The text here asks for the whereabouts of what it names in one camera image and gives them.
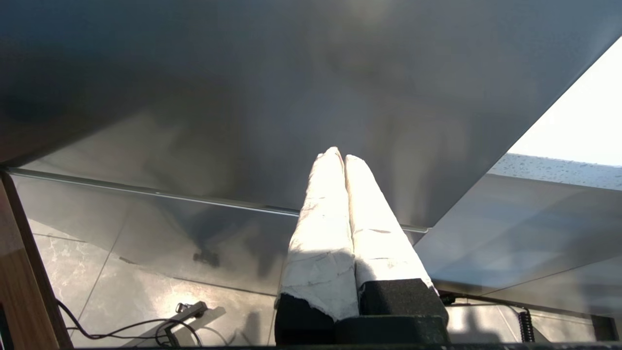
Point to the large stainless steel appliance door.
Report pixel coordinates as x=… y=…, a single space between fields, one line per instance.
x=243 y=87

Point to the steel base cabinet front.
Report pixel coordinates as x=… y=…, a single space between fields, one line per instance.
x=534 y=233

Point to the small black box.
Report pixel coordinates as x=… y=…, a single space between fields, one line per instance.
x=604 y=328

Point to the metal floor bracket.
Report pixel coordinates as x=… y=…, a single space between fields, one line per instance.
x=187 y=312

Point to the tall white cabinet side panel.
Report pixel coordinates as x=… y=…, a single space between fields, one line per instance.
x=583 y=116

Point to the small stainless steel appliance door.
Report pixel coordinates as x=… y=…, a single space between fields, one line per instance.
x=146 y=233

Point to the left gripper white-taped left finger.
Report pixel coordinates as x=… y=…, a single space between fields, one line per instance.
x=320 y=253

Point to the wooden furniture panel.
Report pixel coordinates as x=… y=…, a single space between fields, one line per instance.
x=22 y=291

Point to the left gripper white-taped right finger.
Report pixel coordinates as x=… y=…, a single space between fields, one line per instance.
x=384 y=253

